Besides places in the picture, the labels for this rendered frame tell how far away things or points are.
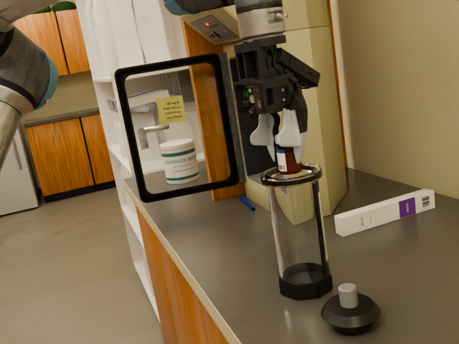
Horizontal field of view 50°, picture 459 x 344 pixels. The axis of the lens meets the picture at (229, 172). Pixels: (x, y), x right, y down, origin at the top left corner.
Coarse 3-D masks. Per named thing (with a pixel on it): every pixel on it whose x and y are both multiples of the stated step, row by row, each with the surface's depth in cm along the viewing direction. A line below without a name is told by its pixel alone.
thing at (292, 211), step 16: (272, 176) 90; (288, 176) 91; (304, 176) 82; (272, 192) 85; (288, 192) 83; (304, 192) 83; (272, 208) 87; (288, 208) 84; (304, 208) 84; (272, 224) 89; (288, 224) 85; (304, 224) 84; (288, 240) 86; (304, 240) 85; (288, 256) 87; (304, 256) 86; (320, 256) 87; (288, 272) 88; (304, 272) 86; (320, 272) 87
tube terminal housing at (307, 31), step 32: (288, 0) 114; (320, 0) 127; (288, 32) 115; (320, 32) 125; (320, 64) 124; (320, 96) 123; (320, 128) 122; (320, 160) 124; (256, 192) 144; (320, 192) 125
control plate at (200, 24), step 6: (204, 18) 124; (210, 18) 121; (216, 18) 119; (192, 24) 135; (198, 24) 132; (204, 24) 128; (210, 24) 125; (216, 24) 122; (222, 24) 120; (204, 30) 134; (210, 30) 130; (216, 30) 127; (222, 30) 124; (228, 30) 121; (216, 36) 132; (222, 36) 129; (228, 36) 126; (234, 36) 123
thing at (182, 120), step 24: (168, 72) 141; (192, 72) 142; (144, 96) 141; (168, 96) 142; (192, 96) 143; (216, 96) 144; (144, 120) 142; (168, 120) 143; (192, 120) 145; (216, 120) 146; (168, 144) 145; (192, 144) 146; (216, 144) 147; (144, 168) 145; (168, 168) 146; (192, 168) 148; (216, 168) 149
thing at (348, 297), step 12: (348, 288) 76; (336, 300) 79; (348, 300) 76; (360, 300) 78; (372, 300) 77; (324, 312) 77; (336, 312) 76; (348, 312) 75; (360, 312) 74; (372, 312) 75; (336, 324) 74; (348, 324) 73; (360, 324) 73; (372, 324) 76
